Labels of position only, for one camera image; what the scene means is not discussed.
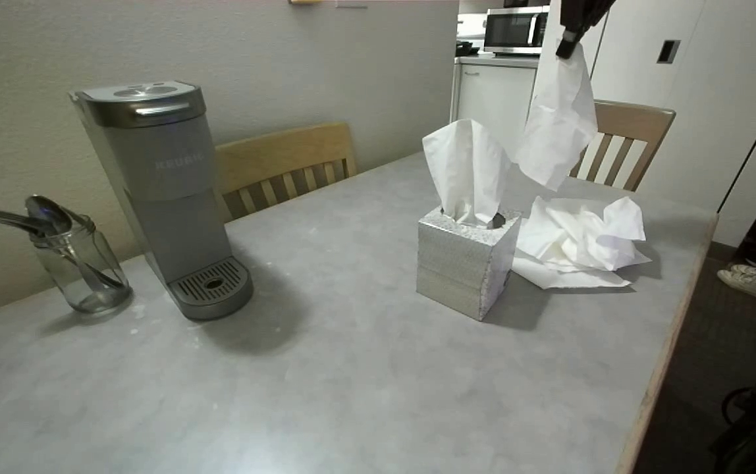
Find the metal spoon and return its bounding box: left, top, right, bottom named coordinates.
left=24, top=192, right=130, bottom=292

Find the metal utensil with long handle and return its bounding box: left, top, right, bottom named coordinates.
left=0, top=203, right=124, bottom=298

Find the grey pod coffee maker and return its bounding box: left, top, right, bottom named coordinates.
left=68, top=80, right=257, bottom=325

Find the black wall plate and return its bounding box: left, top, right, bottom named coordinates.
left=657, top=38, right=684, bottom=66

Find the microwave oven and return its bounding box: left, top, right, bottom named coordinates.
left=482, top=5, right=553, bottom=58

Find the wooden chair with solid backrest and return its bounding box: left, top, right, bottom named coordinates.
left=215, top=121, right=362, bottom=221

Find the clear glass jar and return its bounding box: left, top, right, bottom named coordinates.
left=26, top=211, right=138, bottom=316

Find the wooden chair with slatted backrest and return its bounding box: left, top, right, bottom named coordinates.
left=569, top=99, right=680, bottom=196

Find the crumpled white tissue pile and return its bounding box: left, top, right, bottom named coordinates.
left=512, top=192, right=653, bottom=292

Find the white low cabinet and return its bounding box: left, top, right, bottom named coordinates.
left=448, top=57, right=540, bottom=167

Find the patterned cube tissue box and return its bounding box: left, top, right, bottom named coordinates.
left=415, top=205, right=524, bottom=325

